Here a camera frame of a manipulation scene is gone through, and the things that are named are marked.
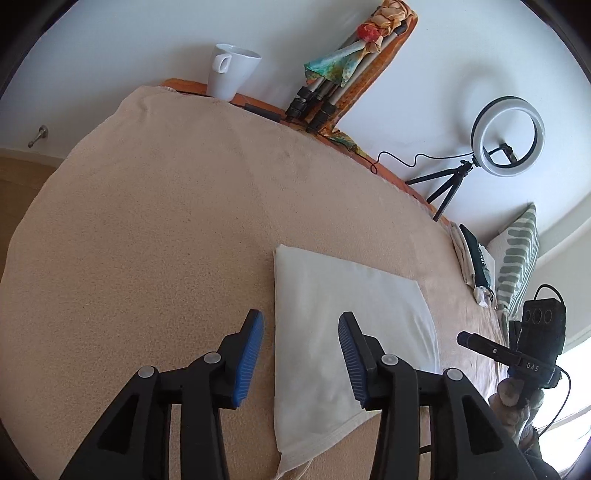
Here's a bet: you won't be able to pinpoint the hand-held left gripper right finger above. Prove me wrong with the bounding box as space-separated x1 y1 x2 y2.
338 311 539 480

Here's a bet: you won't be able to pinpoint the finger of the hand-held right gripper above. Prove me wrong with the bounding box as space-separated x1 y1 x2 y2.
457 331 522 366

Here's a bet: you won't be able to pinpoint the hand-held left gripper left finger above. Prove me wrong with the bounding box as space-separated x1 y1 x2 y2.
60 309 265 480

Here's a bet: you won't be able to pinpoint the white camisole top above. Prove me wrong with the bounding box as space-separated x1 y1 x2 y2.
273 244 441 480

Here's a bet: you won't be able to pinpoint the folded dark and white clothes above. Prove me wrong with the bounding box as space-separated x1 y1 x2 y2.
450 224 498 308

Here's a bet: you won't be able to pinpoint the person's right hand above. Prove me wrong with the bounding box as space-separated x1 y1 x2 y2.
489 376 544 432

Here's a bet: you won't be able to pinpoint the green striped pillow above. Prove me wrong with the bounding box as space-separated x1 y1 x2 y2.
487 203 541 319

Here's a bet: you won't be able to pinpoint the dark green folded cloth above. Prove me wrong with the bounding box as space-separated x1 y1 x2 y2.
459 224 492 289

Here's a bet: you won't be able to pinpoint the beige blanket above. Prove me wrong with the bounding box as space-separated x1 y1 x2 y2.
0 85 509 480

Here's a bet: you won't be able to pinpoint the folded silver tripod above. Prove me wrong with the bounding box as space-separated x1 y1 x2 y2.
285 18 411 134

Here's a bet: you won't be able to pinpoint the white mug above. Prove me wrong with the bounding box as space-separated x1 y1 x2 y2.
206 44 262 101

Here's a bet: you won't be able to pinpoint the orange hanging cloth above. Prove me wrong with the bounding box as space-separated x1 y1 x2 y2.
332 2 420 130

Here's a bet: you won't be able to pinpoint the colourful patterned scarf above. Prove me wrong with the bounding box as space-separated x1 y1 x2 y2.
302 0 407 88

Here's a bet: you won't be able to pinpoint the black ring light tripod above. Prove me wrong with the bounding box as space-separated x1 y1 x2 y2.
406 159 474 222

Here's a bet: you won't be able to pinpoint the black ring light cable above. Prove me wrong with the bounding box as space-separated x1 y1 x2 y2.
367 143 515 176

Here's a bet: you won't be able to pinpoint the white ring light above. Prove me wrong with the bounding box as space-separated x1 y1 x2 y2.
470 96 546 178

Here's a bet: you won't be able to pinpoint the black cable remote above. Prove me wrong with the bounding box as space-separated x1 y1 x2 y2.
244 104 282 123

